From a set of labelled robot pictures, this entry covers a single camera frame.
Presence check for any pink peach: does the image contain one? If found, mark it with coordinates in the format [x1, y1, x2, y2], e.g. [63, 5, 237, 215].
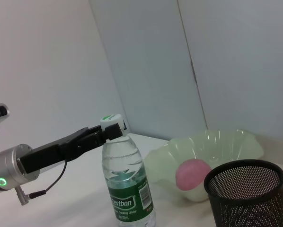
[175, 158, 212, 192]

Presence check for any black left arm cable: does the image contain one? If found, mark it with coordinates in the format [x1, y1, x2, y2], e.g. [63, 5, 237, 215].
[29, 160, 68, 199]

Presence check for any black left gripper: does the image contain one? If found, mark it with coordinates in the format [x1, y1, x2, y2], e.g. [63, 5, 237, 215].
[20, 122, 124, 177]

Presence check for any clear green-label water bottle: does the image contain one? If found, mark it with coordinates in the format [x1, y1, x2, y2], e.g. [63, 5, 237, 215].
[100, 113, 156, 227]

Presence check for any pale green glass fruit bowl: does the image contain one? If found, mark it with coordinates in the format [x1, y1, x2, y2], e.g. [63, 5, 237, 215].
[143, 129, 265, 203]

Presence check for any black mesh pen holder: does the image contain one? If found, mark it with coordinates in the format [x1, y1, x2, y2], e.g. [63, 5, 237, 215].
[203, 159, 283, 227]

